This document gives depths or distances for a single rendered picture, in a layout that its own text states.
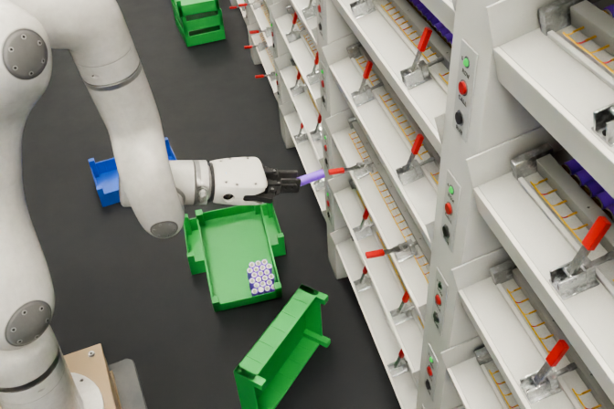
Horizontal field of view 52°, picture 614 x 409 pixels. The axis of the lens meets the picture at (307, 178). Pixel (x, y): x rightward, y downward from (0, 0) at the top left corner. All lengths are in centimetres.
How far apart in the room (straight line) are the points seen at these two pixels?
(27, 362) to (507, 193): 76
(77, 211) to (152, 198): 132
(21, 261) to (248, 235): 110
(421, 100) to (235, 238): 112
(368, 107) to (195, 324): 89
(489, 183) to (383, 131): 45
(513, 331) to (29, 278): 66
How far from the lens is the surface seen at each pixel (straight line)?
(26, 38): 80
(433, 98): 96
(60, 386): 120
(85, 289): 207
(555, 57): 68
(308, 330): 179
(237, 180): 116
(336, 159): 162
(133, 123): 103
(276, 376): 173
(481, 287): 95
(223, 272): 193
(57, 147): 272
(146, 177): 105
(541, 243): 75
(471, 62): 75
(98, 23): 93
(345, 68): 143
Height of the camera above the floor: 144
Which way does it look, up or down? 39 degrees down
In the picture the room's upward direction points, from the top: 4 degrees counter-clockwise
